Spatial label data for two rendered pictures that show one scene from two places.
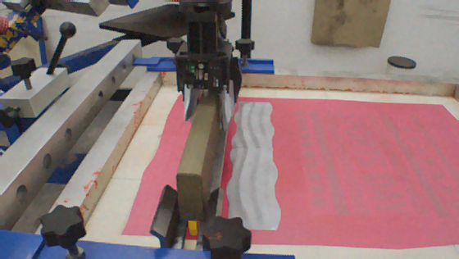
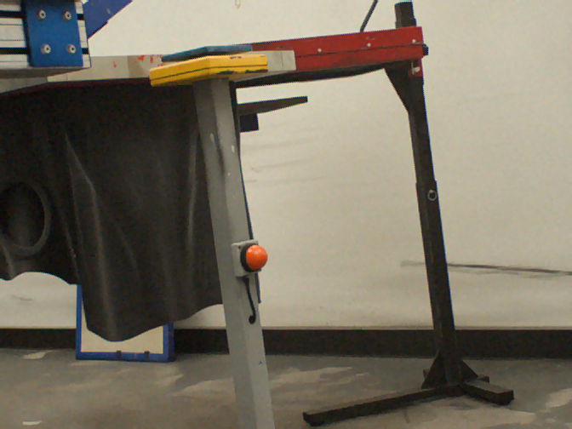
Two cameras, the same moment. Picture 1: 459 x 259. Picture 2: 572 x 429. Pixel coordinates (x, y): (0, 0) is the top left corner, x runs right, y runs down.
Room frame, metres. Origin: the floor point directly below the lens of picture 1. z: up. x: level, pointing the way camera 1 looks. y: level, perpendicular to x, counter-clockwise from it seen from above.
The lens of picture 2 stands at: (-1.02, -1.86, 0.80)
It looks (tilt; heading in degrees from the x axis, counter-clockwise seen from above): 3 degrees down; 37
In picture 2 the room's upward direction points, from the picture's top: 8 degrees counter-clockwise
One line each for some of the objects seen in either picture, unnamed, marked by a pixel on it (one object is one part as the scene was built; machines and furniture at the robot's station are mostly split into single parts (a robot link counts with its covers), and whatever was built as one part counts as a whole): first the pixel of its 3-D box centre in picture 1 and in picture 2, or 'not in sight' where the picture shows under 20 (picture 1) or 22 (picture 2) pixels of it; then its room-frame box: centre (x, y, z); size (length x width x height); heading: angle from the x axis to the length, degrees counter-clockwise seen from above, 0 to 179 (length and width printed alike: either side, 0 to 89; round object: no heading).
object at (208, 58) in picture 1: (206, 45); not in sight; (0.46, 0.03, 1.15); 0.09 x 0.08 x 0.12; 176
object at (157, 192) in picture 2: not in sight; (163, 206); (0.45, -0.47, 0.74); 0.45 x 0.03 x 0.43; 176
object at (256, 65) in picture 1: (211, 74); not in sight; (0.77, 0.04, 0.97); 0.30 x 0.05 x 0.07; 86
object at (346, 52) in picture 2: not in sight; (306, 60); (1.72, 0.08, 1.06); 0.61 x 0.46 x 0.12; 146
